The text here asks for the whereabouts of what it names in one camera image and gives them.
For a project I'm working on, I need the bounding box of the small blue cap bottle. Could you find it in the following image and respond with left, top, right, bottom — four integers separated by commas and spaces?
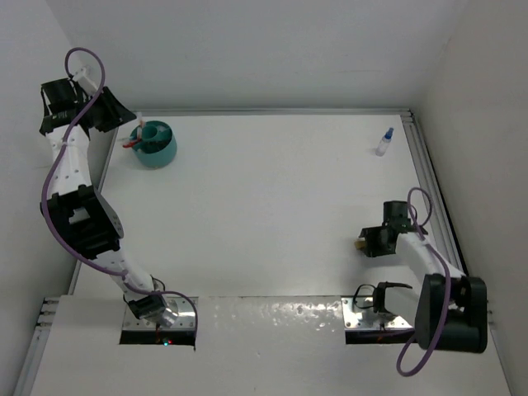
375, 128, 394, 157

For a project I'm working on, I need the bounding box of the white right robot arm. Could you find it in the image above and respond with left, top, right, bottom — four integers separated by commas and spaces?
358, 200, 488, 354

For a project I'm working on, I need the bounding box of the red gel pen thin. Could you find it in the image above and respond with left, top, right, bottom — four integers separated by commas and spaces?
121, 139, 142, 149

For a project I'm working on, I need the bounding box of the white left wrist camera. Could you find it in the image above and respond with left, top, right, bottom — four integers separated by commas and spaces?
72, 66, 99, 97

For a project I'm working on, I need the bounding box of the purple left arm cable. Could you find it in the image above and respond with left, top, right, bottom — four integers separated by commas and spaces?
42, 48, 200, 346

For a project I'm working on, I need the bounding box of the yellow eraser block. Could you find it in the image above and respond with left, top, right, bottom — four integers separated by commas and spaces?
354, 239, 365, 250

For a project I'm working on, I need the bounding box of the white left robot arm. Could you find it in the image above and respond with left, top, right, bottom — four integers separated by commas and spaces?
40, 78, 167, 323

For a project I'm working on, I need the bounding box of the teal round organizer container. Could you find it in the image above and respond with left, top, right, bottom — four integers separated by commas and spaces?
129, 120, 177, 169

